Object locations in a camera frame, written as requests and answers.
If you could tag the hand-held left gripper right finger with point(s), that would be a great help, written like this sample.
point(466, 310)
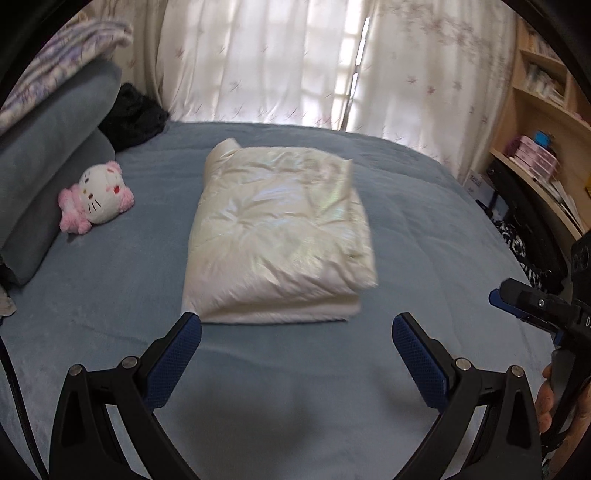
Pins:
point(418, 364)

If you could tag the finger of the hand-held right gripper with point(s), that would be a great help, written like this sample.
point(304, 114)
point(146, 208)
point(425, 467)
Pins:
point(535, 300)
point(501, 300)

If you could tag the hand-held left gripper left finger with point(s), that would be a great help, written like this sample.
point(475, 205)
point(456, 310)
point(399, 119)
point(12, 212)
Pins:
point(178, 355)

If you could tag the white puffer jacket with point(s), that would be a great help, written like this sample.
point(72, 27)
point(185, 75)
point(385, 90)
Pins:
point(277, 230)

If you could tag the person's right hand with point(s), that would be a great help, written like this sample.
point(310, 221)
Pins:
point(545, 397)

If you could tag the black white patterned cloth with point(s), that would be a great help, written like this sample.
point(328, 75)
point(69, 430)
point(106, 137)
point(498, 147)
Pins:
point(517, 249)

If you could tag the long black bag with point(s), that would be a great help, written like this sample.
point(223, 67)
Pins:
point(531, 203)

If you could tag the pile of papers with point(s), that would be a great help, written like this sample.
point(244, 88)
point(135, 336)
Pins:
point(565, 203)

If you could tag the white printed carton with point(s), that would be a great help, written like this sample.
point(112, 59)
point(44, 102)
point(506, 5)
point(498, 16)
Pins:
point(478, 187)

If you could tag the blue bed blanket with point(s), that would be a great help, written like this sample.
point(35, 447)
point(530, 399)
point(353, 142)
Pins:
point(406, 221)

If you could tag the stack of pink boxes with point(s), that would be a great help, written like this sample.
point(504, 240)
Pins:
point(533, 157)

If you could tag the small blue box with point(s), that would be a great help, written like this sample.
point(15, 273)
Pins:
point(542, 139)

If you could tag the pink cat plush toy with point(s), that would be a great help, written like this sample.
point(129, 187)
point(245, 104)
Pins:
point(99, 196)

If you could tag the beige crumpled cloth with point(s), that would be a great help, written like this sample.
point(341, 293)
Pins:
point(5, 307)

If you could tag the wooden shelf unit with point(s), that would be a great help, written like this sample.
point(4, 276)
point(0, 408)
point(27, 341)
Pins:
point(512, 115)

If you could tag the row of books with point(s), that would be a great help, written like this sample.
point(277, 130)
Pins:
point(545, 85)

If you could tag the white floral curtain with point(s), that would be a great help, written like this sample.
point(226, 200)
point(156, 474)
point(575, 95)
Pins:
point(429, 78)
point(258, 60)

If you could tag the black clothing pile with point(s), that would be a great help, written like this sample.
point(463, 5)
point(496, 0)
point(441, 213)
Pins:
point(131, 115)

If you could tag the folded floral quilt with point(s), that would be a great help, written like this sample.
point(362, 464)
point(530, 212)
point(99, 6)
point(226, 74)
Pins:
point(60, 60)

